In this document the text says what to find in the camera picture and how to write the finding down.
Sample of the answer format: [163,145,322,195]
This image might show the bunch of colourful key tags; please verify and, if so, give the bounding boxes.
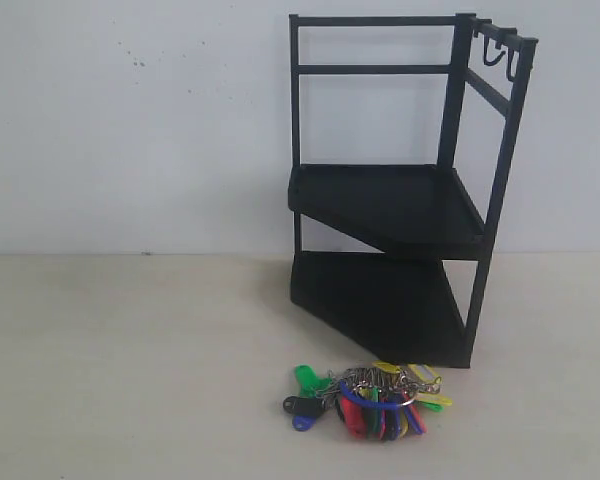
[282,361,453,441]

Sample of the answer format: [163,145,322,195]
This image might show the black two-tier corner shelf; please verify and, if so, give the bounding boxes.
[288,13,537,368]

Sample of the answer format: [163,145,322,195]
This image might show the black metal hook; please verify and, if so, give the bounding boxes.
[482,35,505,67]
[506,48,520,83]

